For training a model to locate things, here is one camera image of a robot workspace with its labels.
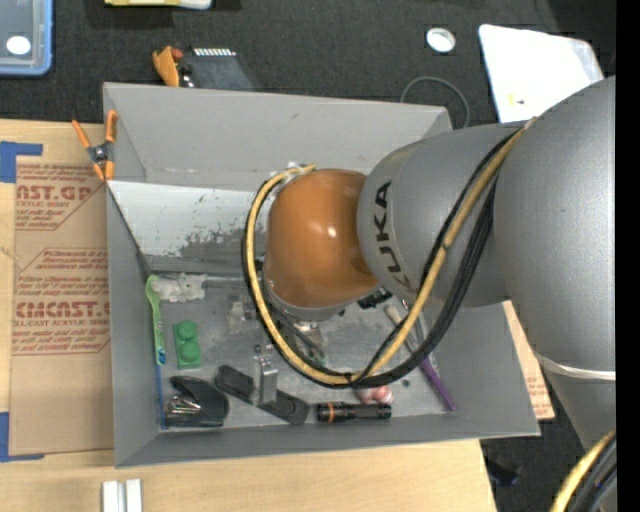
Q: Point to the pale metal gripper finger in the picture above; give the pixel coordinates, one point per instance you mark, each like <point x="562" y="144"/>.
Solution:
<point x="268" y="382"/>
<point x="236" y="315"/>

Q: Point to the black flat bar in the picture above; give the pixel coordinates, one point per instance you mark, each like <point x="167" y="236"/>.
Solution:
<point x="240" y="382"/>

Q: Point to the green toy brick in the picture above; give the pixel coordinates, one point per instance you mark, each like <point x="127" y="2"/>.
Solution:
<point x="187" y="345"/>

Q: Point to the black oval case with metal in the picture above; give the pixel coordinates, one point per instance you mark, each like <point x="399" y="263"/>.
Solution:
<point x="202" y="400"/>

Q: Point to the green and blue spoon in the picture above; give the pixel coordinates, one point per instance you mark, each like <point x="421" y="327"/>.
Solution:
<point x="156" y="320"/>

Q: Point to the black and orange flashlight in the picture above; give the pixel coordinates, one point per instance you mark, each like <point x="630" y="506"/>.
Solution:
<point x="352" y="412"/>

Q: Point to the pink toy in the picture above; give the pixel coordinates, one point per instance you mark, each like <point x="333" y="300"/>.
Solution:
<point x="375" y="395"/>

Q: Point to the purple pen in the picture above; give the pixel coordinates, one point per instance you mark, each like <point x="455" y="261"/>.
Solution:
<point x="440" y="385"/>

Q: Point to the grey metal bin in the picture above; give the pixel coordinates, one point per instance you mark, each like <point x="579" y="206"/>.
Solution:
<point x="200" y="130"/>

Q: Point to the brown cardboard board, red print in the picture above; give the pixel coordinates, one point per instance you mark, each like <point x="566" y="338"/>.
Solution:
<point x="60" y="400"/>

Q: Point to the black cylinder on white bracket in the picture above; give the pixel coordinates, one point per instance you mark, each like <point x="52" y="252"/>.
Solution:
<point x="374" y="298"/>

